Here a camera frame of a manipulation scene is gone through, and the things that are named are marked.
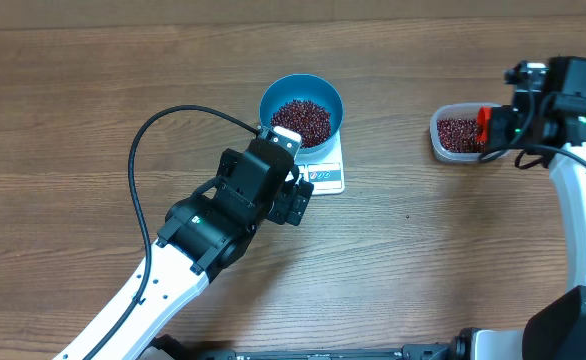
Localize red scoop with blue handle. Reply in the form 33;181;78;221
476;106;492;143

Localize red adzuki beans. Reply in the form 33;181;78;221
271;99;485;153

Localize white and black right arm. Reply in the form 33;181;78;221
439;56;586;359

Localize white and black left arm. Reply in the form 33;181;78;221
58;133;313;359

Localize white digital kitchen scale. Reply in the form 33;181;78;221
295;132;345;196

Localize blue plastic bowl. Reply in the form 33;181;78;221
259;74;345;155

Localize clear plastic food container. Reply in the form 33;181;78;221
429;102;497;164

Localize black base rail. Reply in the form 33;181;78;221
139;335;470;360

